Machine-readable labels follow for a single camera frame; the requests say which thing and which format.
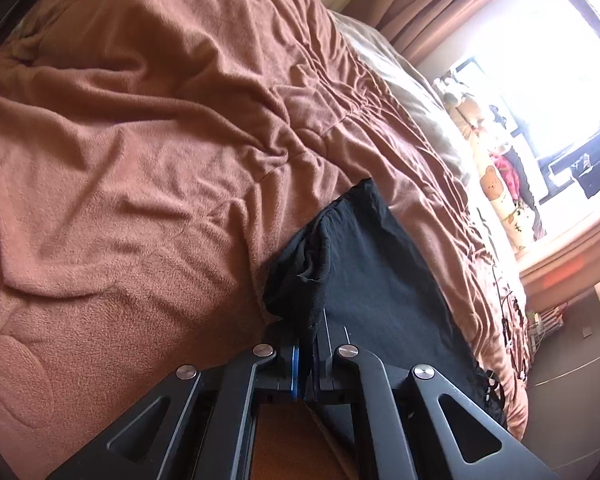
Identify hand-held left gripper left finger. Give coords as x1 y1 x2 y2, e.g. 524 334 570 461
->
45 321 302 480

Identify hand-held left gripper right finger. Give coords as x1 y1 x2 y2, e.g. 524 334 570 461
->
304 309 562 480

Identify black pants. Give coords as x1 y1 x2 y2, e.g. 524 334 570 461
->
262 177 509 431

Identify white nightstand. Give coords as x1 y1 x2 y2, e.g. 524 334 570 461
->
526 304 570 363

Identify bear print bolster pillow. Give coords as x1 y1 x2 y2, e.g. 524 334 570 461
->
460 110 541 261

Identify red cloth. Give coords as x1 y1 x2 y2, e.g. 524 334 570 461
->
494 152 521 198

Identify brown fleece blanket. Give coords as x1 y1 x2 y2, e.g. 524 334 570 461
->
0 0 531 480

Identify beige bed sheet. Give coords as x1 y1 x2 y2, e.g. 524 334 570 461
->
330 9 481 188

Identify beige plush toy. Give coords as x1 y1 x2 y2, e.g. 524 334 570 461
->
441 86 477 128

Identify black hanging garment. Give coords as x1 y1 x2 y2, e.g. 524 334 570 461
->
569 127 600 197

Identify pink curtain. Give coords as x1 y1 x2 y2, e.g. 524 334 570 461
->
340 0 536 63

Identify black cable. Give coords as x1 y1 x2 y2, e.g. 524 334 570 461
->
494 266 517 361

